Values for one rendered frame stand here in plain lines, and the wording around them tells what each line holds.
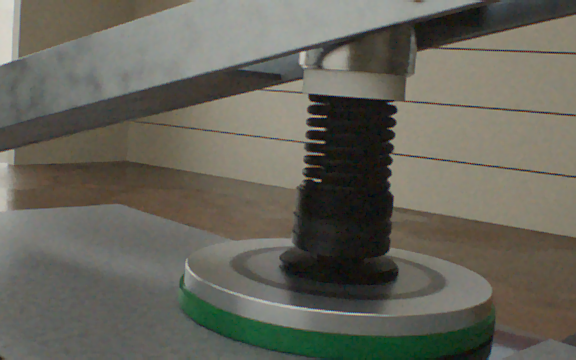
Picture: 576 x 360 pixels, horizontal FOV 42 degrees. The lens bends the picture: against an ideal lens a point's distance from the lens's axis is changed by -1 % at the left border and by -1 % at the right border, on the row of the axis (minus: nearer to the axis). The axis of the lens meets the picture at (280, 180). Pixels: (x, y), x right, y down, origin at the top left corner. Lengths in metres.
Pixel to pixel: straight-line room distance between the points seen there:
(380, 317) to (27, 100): 0.32
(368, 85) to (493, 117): 6.31
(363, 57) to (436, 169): 6.52
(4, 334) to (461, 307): 0.27
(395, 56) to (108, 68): 0.20
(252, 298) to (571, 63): 6.22
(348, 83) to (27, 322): 0.25
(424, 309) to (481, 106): 6.40
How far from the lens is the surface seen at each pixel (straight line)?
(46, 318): 0.49
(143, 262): 0.63
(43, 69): 0.60
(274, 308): 0.44
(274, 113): 7.95
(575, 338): 0.99
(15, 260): 0.63
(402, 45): 0.50
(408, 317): 0.44
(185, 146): 8.77
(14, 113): 0.62
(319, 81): 0.50
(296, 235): 0.51
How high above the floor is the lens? 1.01
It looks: 7 degrees down
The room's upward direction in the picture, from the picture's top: 4 degrees clockwise
